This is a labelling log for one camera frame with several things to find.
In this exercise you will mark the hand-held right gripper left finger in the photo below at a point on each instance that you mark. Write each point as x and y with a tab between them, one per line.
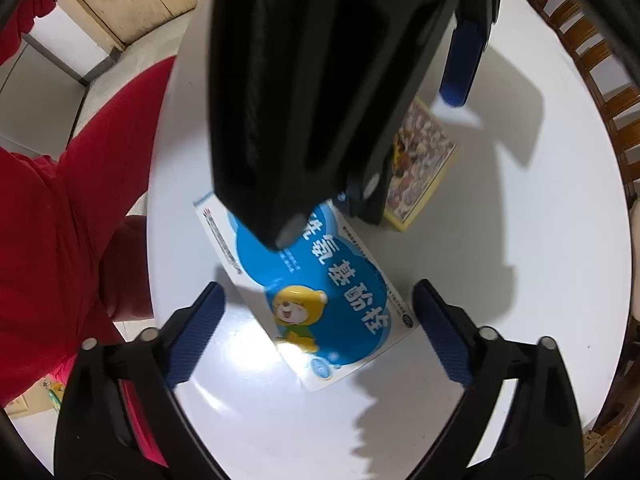
195	335

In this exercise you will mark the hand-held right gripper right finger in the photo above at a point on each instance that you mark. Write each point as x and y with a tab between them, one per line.
440	335

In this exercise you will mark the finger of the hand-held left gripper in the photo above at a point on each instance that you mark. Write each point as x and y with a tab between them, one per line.
300	110
462	65

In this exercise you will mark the blue white bear box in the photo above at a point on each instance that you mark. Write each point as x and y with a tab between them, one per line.
345	310

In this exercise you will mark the yellow picture box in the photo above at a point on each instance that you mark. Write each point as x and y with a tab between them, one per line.
425	160

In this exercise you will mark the round white wooden table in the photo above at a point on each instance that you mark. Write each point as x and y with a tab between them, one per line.
525	260

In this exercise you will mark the wooden chair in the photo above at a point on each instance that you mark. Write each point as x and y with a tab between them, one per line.
605	60

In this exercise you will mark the person's striped sock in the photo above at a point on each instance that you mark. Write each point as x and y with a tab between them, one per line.
52	385

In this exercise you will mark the beige slipper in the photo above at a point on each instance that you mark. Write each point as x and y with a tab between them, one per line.
17	406

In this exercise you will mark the beige cabinet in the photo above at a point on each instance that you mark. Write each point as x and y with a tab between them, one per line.
130	0

